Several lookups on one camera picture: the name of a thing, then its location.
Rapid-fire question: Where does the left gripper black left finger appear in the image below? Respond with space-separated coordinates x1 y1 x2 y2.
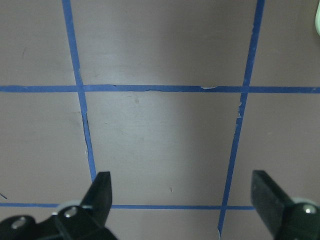
0 171 117 240

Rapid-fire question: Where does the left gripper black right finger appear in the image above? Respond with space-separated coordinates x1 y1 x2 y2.
251 170 320 240

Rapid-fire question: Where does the mint green tray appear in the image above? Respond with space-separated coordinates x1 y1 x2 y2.
314 1 320 36

